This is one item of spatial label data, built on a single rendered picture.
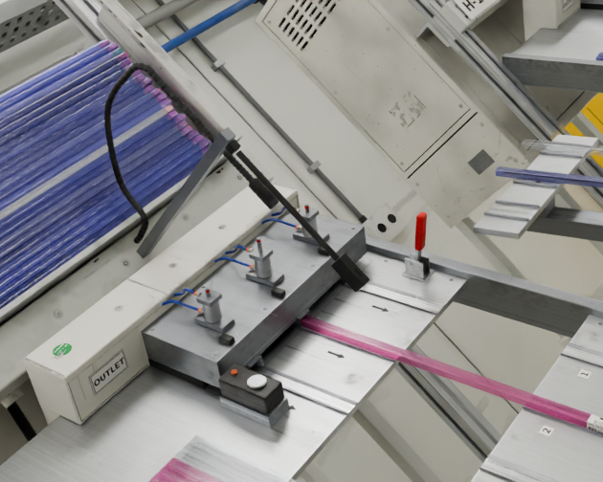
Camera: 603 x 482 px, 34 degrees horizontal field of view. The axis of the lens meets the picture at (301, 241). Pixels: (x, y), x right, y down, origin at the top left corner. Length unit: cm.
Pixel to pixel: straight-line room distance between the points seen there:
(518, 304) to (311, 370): 31
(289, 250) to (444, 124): 97
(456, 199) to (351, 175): 140
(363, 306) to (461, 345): 230
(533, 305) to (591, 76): 80
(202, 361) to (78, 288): 24
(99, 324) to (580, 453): 62
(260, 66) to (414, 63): 165
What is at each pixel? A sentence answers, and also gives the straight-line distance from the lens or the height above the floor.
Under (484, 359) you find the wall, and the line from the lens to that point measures 371.
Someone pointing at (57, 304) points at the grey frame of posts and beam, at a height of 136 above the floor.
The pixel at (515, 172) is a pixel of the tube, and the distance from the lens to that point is 157.
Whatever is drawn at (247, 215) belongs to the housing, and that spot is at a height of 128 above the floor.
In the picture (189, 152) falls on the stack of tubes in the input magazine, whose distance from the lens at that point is 153.
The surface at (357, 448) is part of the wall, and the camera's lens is 327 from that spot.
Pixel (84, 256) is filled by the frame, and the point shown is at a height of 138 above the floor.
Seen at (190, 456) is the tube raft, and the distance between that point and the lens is 119.
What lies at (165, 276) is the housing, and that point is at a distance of 137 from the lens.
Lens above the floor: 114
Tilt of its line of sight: 2 degrees up
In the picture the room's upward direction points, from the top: 43 degrees counter-clockwise
